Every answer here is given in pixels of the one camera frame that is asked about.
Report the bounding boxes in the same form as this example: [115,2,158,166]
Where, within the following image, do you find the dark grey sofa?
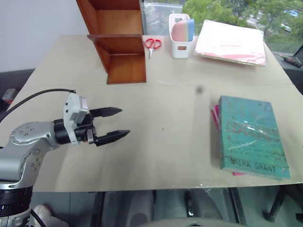
[0,68,36,112]

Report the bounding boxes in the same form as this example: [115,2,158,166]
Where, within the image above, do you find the pink paper stack in plastic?
[192,19,268,68]

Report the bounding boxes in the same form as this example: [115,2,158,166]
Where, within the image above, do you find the black table leg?
[227,187,250,227]
[92,191,105,227]

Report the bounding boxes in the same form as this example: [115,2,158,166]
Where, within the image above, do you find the red handled scissors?
[144,38,163,60]

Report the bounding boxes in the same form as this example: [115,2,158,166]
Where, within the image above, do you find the black chair base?
[262,186,303,223]

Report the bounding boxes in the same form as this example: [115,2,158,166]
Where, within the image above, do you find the teal book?
[217,95,292,181]

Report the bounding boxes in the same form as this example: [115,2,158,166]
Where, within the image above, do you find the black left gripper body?
[74,109,98,146]

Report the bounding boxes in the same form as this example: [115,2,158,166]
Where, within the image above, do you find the white plastic storage bin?
[168,13,195,59]

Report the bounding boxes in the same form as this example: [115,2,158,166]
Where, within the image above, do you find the pink book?
[209,103,247,177]

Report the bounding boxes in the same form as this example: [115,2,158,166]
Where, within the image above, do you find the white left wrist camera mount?
[62,92,89,146]

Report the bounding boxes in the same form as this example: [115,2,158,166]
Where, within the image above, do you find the grey rounded shape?
[32,204,70,227]

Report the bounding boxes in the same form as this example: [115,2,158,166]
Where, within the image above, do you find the black and red device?
[275,44,303,69]

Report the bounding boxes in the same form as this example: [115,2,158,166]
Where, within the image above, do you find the wooden shelf unit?
[75,0,147,85]

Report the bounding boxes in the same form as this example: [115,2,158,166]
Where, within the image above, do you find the pastel rainbow striped pouch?
[170,18,196,42]

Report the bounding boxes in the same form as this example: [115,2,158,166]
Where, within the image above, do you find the clear plastic bag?
[140,0,184,36]

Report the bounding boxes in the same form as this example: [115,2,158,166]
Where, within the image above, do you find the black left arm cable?
[0,88,77,124]

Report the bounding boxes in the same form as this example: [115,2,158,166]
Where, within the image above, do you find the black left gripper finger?
[89,106,123,119]
[95,130,131,148]

